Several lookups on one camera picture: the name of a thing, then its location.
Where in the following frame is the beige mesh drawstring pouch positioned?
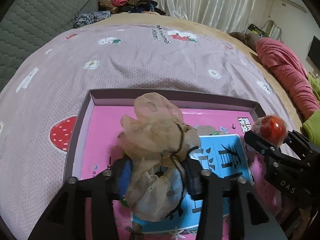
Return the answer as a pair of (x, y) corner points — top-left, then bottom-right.
(118, 93), (201, 222)

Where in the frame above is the blue patterned cloth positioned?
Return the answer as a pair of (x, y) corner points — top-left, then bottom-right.
(73, 11), (111, 29)

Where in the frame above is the purple strawberry print bedsheet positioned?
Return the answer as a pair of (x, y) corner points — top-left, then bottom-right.
(1, 25), (294, 239)

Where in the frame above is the red blue toy egg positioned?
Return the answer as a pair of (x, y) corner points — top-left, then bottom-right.
(251, 115), (288, 147)

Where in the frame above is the pink quilted duvet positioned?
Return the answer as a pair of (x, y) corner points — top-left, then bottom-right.
(256, 37), (319, 120)

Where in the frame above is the white satin curtain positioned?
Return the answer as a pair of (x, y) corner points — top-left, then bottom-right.
(154, 0), (256, 33)

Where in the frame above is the green fleece blanket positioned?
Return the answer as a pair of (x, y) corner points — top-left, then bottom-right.
(302, 72), (320, 146)

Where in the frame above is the grey quilted headboard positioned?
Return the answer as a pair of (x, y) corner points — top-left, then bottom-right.
(1, 0), (98, 88)

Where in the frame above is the pink and blue book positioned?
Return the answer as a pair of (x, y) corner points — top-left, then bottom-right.
(81, 105), (279, 240)

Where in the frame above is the dark shallow box tray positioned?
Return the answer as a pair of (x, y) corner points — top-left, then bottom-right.
(49, 89), (286, 239)

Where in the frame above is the black wall television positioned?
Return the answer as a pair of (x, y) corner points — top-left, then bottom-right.
(308, 36), (320, 69)

